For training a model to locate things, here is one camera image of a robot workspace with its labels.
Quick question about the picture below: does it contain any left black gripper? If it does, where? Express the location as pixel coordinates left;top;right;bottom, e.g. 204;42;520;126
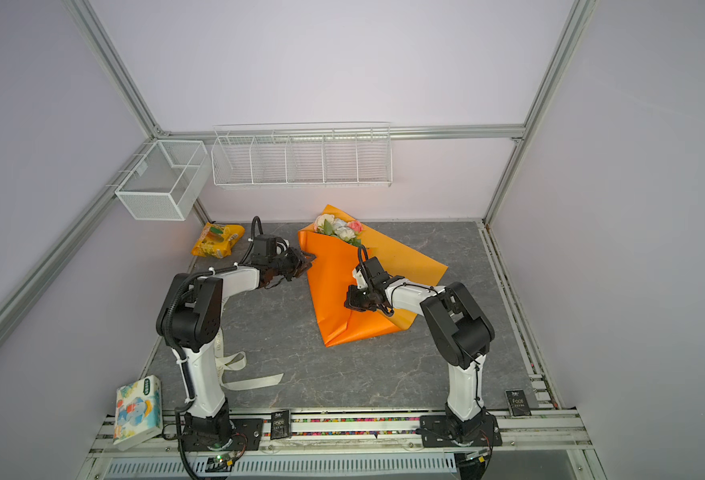
269;246;316;281

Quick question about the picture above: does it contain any orange wrapping paper sheet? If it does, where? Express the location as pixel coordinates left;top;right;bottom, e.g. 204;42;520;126
298;225;447;347

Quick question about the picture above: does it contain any white fake rose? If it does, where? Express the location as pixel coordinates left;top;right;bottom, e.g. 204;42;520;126
334;226;361;247

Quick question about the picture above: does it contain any cream fake rose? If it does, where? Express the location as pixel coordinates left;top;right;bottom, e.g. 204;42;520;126
314;214;336;232

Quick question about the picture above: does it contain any pale blue fake rose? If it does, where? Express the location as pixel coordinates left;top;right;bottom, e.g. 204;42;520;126
332;218;348;230

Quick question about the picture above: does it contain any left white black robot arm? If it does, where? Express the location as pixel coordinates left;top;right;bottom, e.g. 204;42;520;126
156;247;316;420

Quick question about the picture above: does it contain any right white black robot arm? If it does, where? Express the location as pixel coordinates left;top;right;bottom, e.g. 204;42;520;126
344;277;495;428

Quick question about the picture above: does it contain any yellow snack bag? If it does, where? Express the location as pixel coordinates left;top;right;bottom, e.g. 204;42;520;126
190;223;246;259

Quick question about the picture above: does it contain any cream printed ribbon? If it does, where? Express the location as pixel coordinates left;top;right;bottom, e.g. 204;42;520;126
210;326;286;392

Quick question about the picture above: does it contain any white mesh box basket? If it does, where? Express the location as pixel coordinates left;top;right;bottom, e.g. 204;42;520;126
116;140;212;221

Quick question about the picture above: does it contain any black labelled box right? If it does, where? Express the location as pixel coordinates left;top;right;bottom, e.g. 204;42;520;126
505;389;532;417

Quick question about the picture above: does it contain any colourful tissue pack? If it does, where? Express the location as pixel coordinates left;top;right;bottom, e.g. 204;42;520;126
114;375;164;451

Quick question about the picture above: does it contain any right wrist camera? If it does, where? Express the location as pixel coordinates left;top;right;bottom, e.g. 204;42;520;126
353;257;392;290

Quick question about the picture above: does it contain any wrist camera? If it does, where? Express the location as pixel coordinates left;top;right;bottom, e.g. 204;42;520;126
353;257;392;290
252;234;290;259

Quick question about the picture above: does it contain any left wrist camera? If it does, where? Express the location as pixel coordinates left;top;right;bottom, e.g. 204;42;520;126
252;234;290;259

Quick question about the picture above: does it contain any white wire shelf basket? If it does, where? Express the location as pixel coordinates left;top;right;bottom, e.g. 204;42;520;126
212;122;393;188

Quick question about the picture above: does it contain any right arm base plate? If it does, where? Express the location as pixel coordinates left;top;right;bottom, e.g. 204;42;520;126
416;410;502;448

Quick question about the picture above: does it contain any black box on rail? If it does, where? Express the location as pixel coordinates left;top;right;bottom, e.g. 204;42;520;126
270;410;292;441

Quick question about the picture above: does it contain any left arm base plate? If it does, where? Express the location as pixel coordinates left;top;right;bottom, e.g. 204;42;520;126
182;417;264;452

